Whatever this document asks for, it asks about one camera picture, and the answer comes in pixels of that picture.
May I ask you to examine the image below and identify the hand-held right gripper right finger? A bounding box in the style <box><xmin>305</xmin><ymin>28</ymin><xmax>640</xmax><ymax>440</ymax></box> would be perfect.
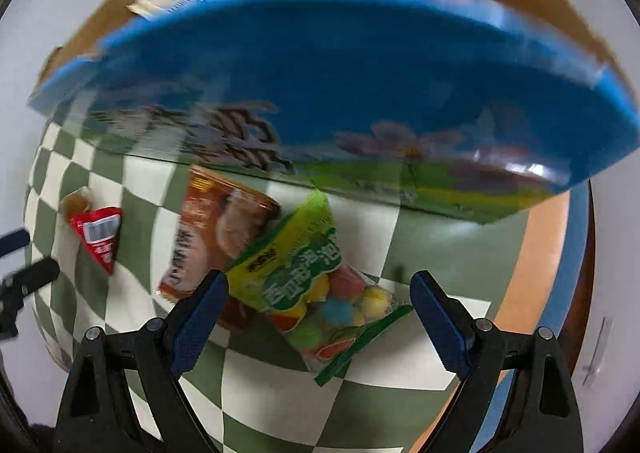
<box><xmin>409</xmin><ymin>270</ymin><xmax>585</xmax><ymax>453</ymax></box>

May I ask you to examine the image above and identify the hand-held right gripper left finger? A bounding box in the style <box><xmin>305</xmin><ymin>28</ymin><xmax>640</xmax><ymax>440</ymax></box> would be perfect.
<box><xmin>52</xmin><ymin>269</ymin><xmax>231</xmax><ymax>453</ymax></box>

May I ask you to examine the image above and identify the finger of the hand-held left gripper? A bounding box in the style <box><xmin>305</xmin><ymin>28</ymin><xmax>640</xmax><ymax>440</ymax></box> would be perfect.
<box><xmin>0</xmin><ymin>257</ymin><xmax>62</xmax><ymax>339</ymax></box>
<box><xmin>0</xmin><ymin>228</ymin><xmax>31</xmax><ymax>256</ymax></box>

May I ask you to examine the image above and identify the green candy packet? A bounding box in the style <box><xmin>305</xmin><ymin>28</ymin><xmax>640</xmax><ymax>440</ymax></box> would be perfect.
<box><xmin>226</xmin><ymin>189</ymin><xmax>416</xmax><ymax>386</ymax></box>

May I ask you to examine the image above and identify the cardboard box blue print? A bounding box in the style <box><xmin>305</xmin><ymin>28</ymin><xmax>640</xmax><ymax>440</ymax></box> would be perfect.
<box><xmin>27</xmin><ymin>0</ymin><xmax>640</xmax><ymax>226</ymax></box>

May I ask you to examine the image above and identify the green white checkered blanket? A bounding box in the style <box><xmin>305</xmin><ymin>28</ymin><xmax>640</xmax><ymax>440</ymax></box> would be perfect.
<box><xmin>22</xmin><ymin>120</ymin><xmax>573</xmax><ymax>453</ymax></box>

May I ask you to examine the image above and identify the small brown jelly cup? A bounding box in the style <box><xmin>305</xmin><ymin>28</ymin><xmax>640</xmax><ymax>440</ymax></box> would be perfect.
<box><xmin>60</xmin><ymin>186</ymin><xmax>96</xmax><ymax>214</ymax></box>

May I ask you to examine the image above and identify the small red triangular packet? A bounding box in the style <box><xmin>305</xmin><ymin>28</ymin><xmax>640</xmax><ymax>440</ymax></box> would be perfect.
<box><xmin>69</xmin><ymin>206</ymin><xmax>124</xmax><ymax>276</ymax></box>

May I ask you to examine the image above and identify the brown meat snack packet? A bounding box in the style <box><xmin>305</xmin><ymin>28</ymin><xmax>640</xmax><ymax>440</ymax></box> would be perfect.
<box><xmin>157</xmin><ymin>164</ymin><xmax>282</xmax><ymax>329</ymax></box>

